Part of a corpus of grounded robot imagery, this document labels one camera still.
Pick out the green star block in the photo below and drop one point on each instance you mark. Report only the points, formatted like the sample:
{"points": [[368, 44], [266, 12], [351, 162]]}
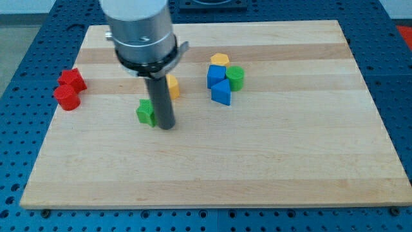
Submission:
{"points": [[145, 113]]}

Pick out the red cylinder block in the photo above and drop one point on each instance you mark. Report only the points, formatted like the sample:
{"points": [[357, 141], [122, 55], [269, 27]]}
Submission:
{"points": [[67, 97]]}

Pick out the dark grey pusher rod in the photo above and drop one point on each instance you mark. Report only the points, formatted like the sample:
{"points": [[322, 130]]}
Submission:
{"points": [[161, 101]]}

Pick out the blue triangle block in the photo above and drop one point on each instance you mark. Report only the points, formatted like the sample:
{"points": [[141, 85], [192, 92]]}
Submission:
{"points": [[221, 92]]}

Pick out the red angular block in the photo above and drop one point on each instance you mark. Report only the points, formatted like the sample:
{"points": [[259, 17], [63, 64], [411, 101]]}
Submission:
{"points": [[73, 78]]}

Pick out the green cylinder block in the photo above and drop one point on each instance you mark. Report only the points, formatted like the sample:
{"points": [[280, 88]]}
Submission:
{"points": [[235, 75]]}

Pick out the yellow block behind rod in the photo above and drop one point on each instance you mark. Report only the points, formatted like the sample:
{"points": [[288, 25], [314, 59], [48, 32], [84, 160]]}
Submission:
{"points": [[174, 88]]}

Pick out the blue cube block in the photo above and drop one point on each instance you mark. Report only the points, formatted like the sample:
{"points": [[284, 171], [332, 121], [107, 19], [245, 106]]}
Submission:
{"points": [[215, 74]]}

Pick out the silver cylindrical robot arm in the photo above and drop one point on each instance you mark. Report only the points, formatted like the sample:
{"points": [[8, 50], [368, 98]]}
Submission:
{"points": [[142, 32]]}

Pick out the yellow hexagon block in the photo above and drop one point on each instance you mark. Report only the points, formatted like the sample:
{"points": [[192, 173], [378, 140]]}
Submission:
{"points": [[220, 59]]}

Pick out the wooden board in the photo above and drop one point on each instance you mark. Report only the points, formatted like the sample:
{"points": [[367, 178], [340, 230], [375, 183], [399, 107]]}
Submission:
{"points": [[303, 132]]}

